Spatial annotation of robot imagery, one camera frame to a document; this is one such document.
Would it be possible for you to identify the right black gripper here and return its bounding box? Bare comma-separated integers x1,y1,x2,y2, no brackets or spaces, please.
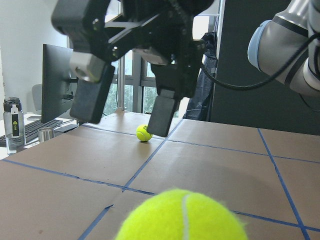
51,0,212,124

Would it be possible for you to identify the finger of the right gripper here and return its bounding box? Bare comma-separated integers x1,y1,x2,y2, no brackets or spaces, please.
147,89,179,137

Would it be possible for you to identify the Roland Garros tennis ball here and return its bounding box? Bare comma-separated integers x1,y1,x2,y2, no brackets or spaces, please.
115,189,248,240

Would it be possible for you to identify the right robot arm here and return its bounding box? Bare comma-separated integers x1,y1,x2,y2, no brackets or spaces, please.
51,0,320,137

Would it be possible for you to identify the Wilson tennis ball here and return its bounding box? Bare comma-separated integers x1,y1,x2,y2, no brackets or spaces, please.
136,124,153,142

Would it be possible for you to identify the black computer monitor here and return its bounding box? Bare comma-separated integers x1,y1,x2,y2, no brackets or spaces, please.
41,44,78,123

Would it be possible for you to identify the steel cup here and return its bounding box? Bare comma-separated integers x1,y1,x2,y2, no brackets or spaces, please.
38,127,55,143

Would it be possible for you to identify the black keyboard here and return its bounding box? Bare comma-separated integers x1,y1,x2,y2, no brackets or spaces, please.
0,119,63,147

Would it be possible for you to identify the clear water bottle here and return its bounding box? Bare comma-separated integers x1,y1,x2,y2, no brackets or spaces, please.
3,97,26,155

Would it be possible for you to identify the black camera cable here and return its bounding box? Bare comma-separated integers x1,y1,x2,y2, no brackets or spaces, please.
199,32,320,112

